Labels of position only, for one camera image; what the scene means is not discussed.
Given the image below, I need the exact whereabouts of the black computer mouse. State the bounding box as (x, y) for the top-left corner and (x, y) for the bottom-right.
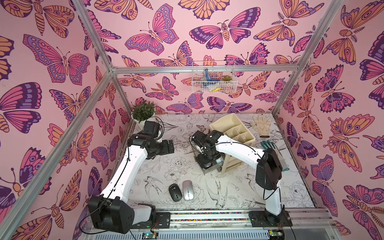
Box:
(169, 184), (183, 202)

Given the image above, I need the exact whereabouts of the beige knit glove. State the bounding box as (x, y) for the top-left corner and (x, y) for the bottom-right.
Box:
(250, 115), (271, 138)

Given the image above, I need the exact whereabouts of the green potted plant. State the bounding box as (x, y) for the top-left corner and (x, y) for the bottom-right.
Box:
(132, 101), (155, 122)

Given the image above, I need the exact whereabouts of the green coated work glove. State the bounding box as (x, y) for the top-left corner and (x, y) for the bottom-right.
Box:
(261, 141), (290, 172)

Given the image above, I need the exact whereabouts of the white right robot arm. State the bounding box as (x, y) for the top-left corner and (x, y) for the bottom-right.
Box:
(189, 130), (293, 227)

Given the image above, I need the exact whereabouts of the white plant pot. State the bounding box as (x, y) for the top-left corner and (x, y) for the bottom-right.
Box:
(134, 119), (146, 128)

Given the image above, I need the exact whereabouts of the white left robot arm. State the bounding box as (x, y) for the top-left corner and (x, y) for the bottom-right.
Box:
(88, 121), (175, 234)

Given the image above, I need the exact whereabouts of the silver computer mouse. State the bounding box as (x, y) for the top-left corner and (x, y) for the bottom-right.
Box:
(183, 180), (195, 201)

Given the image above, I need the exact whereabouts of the blue toy in basket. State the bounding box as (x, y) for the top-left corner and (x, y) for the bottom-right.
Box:
(203, 69), (221, 87)

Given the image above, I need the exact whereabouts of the cream drawer organizer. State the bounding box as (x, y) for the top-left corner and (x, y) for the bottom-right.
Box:
(209, 114), (256, 174)

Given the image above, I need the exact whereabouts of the grey translucent drawer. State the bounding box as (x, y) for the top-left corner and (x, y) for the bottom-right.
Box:
(193, 151), (225, 175)

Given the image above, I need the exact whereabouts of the white wire basket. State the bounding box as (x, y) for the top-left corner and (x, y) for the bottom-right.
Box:
(191, 65), (238, 94)

